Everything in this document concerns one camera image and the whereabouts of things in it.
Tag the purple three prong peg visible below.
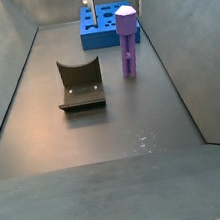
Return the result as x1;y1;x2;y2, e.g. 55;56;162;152
115;5;137;78

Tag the blue shape sorting board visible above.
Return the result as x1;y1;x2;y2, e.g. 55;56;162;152
79;1;141;50

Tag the black curved stand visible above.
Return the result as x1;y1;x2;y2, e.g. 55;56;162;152
57;57;106;112

